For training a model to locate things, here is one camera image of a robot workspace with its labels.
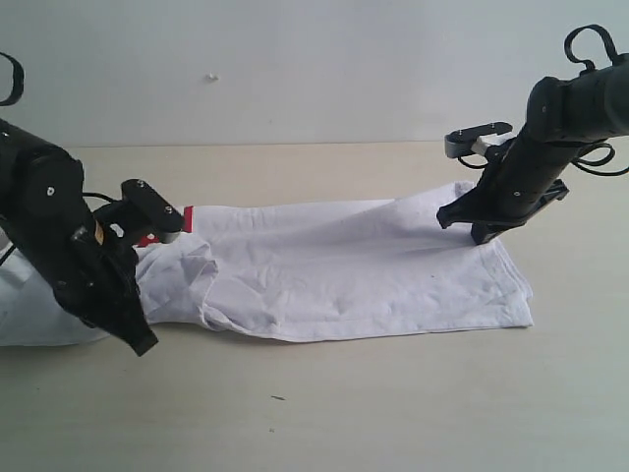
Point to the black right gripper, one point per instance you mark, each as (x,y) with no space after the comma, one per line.
(526,181)

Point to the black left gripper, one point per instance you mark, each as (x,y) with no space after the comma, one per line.
(101,291)

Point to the white t-shirt red Chinese lettering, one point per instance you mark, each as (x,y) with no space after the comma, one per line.
(332,271)

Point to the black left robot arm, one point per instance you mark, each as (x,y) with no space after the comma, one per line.
(35,175)

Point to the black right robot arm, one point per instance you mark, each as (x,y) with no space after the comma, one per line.
(565,120)

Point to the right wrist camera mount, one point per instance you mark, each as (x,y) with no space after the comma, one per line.
(459,143)

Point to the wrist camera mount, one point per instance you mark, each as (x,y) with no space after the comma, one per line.
(459,143)
(146,212)

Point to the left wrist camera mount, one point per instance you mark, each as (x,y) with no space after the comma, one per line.
(146,212)

